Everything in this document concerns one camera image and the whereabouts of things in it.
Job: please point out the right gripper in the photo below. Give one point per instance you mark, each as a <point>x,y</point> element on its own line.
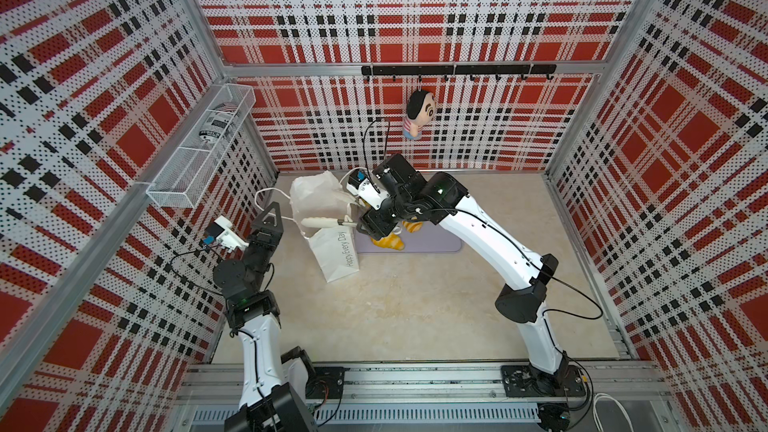
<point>375,225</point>

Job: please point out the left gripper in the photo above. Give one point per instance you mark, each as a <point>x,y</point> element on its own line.
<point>274,234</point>

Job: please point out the metal tongs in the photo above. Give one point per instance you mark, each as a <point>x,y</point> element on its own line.
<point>337,214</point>

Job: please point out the white paper bag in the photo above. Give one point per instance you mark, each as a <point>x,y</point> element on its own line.
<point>333,248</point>

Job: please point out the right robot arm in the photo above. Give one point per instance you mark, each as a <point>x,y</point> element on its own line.
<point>447,203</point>

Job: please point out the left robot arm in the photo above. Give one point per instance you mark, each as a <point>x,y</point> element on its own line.
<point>274,384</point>

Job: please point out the round bundt bread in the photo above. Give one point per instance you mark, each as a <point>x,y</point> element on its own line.
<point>412,227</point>

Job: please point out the croissant front left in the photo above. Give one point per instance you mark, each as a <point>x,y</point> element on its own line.
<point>392,242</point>

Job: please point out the lavender tray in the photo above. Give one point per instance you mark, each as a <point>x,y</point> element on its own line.
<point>430,239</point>

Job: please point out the hanging doll toy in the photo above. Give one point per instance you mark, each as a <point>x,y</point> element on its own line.
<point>420,110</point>

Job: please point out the can in basket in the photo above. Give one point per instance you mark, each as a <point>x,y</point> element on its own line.
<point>215,126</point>

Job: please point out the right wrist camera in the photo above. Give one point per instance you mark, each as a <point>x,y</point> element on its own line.
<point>360,186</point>

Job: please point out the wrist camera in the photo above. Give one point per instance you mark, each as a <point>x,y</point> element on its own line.
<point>360,186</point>
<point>221,233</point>

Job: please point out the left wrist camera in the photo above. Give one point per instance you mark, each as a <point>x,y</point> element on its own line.
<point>221,233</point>

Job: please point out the clear wire shelf basket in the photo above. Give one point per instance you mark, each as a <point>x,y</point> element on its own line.
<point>184,178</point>

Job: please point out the black hook rail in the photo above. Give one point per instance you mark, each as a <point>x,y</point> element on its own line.
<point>522,70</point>

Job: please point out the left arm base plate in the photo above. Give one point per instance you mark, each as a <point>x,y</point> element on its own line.
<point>326,383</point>

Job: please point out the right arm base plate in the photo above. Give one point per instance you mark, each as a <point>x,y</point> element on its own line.
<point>524,382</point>

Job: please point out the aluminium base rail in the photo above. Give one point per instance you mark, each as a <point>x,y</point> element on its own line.
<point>469,396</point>

